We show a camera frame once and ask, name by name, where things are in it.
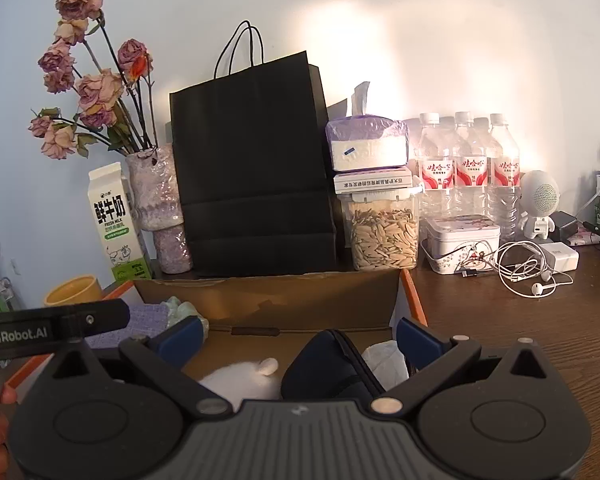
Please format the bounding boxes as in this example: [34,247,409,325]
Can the white cloth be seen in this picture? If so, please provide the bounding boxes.
[362,340,410,391]

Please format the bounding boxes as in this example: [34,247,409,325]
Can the clear jar of seeds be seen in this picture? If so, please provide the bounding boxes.
[340,188,420,271]

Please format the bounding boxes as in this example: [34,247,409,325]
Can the red cardboard box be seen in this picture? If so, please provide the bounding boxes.
[2,268,429,391]

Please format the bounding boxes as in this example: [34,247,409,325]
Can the white floral tin box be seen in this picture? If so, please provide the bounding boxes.
[420,214,501,275]

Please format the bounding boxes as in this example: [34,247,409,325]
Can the black paper bag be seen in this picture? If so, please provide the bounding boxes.
[168,19,339,276]

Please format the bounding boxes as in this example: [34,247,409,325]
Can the yellow white plush toy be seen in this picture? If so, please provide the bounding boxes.
[199,358,280,412]

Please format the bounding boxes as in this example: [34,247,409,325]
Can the iridescent plastic bag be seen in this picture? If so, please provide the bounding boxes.
[161,296,199,328]

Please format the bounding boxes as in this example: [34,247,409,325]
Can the white milk carton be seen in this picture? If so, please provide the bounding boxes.
[87,162,152,283]

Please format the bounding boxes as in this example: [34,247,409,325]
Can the white flat box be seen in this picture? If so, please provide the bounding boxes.
[334,166,413,194]

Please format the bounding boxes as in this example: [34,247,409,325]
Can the purple woven cloth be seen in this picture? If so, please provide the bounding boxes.
[86,304,169,349]

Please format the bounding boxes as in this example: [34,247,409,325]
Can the yellow ceramic mug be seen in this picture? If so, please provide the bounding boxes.
[44,274,102,307]

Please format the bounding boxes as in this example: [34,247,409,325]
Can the dried pink rose bouquet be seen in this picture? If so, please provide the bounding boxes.
[29,0,159,160]

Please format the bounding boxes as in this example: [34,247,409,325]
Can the dark navy pouch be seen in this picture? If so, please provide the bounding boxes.
[280,330,386,406]

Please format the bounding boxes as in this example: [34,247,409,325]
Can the white power adapter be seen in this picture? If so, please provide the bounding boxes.
[540,242,580,273]

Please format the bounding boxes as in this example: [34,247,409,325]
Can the purple tissue pack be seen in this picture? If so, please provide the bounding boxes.
[325,81,408,172]

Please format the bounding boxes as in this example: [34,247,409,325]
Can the pack of water bottles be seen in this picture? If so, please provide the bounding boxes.
[407,112,520,240]

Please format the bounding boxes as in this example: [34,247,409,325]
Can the white wired earphones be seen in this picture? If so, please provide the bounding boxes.
[460,240,574,299]

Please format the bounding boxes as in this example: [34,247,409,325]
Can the purple wrapped vase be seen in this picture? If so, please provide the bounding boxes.
[126,143,193,274]

